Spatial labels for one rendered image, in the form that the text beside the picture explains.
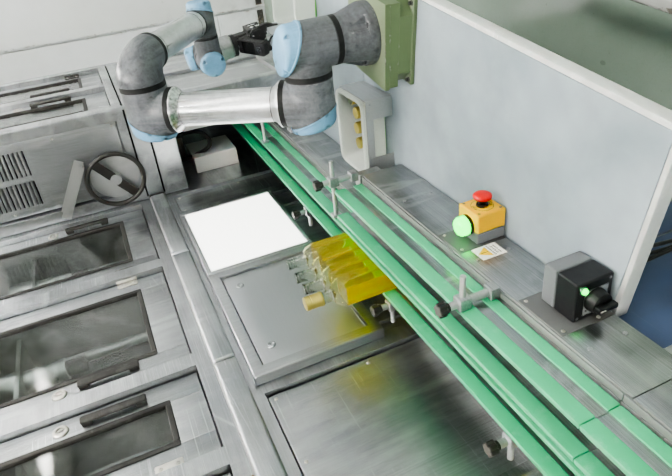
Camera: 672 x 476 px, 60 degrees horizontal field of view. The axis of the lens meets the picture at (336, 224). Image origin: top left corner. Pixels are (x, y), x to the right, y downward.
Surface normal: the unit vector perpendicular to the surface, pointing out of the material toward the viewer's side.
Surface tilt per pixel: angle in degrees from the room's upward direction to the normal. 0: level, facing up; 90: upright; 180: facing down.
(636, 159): 0
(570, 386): 90
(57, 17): 90
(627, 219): 0
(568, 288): 0
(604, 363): 90
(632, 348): 90
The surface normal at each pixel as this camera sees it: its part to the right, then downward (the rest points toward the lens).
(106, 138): 0.40, 0.44
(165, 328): -0.10, -0.86
